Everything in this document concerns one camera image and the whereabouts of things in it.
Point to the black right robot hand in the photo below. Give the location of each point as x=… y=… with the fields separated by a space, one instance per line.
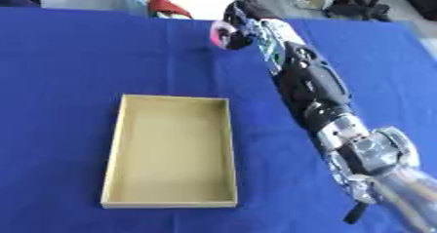
x=244 y=14

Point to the pink round object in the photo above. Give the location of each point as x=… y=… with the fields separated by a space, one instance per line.
x=218 y=33

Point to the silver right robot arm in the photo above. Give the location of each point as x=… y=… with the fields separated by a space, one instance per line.
x=318 y=90

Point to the tan open box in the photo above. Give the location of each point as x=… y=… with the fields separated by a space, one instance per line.
x=171 y=152

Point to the red and white bag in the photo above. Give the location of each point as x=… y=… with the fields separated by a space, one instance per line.
x=185 y=4

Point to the black tripod base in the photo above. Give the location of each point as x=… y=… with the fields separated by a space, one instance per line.
x=358 y=4

